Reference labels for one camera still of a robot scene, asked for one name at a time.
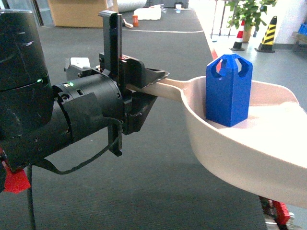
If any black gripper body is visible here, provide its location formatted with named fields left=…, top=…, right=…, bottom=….
left=51, top=11, right=144, bottom=157

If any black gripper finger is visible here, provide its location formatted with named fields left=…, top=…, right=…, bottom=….
left=142, top=68, right=170, bottom=88
left=123, top=92, right=157, bottom=135

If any blue plastic block part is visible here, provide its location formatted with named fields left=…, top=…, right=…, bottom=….
left=205, top=54, right=253, bottom=127

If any beige plastic dustpan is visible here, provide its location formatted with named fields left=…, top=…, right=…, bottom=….
left=141, top=76, right=307, bottom=208

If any orange can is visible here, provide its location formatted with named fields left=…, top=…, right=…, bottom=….
left=132, top=14, right=139, bottom=27

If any white foam block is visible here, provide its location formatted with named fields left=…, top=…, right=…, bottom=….
left=133, top=5, right=162, bottom=20

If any white paper cup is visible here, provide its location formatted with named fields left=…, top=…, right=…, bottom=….
left=175, top=4, right=182, bottom=13

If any large cardboard box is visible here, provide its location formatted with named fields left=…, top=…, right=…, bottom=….
left=48, top=0, right=118, bottom=28

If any red white traffic cone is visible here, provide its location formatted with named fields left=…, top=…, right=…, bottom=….
left=230, top=20, right=245, bottom=51

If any green potted plant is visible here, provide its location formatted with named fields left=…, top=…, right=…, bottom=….
left=225, top=0, right=277, bottom=43

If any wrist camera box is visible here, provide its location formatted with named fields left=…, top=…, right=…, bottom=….
left=64, top=57, right=100, bottom=81

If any wooden handled brush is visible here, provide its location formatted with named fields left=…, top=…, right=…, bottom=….
left=122, top=19, right=134, bottom=29

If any black cable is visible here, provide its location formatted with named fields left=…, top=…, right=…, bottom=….
left=26, top=117, right=124, bottom=230

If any yellow black traffic post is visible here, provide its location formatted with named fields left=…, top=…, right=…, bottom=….
left=255, top=16, right=278, bottom=53

